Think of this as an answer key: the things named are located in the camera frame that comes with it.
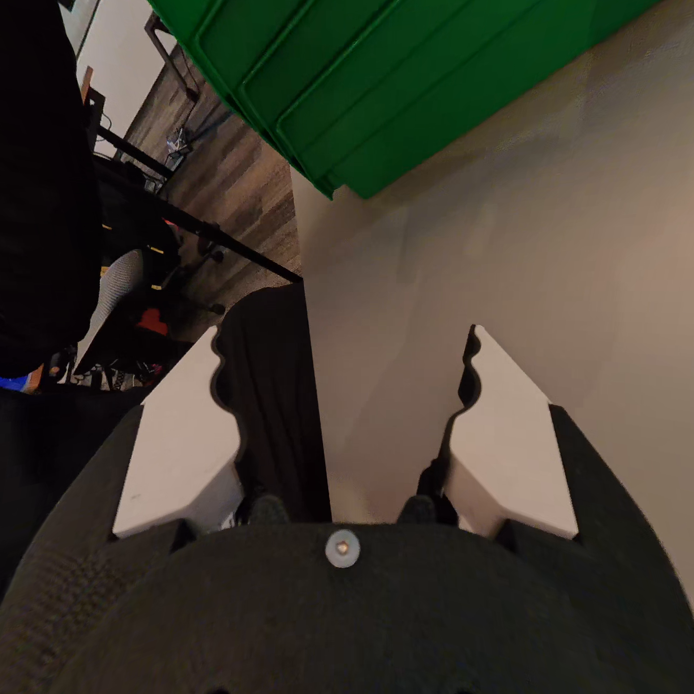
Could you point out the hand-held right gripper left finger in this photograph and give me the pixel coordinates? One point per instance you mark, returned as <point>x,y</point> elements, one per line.
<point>179,450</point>

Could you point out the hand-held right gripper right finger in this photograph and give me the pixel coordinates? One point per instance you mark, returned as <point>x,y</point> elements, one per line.
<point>509,461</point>

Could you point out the grey mesh chair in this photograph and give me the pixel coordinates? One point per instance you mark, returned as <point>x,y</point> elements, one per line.
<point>114,293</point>

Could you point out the black table frame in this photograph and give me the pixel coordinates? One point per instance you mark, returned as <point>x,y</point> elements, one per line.
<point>217,233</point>

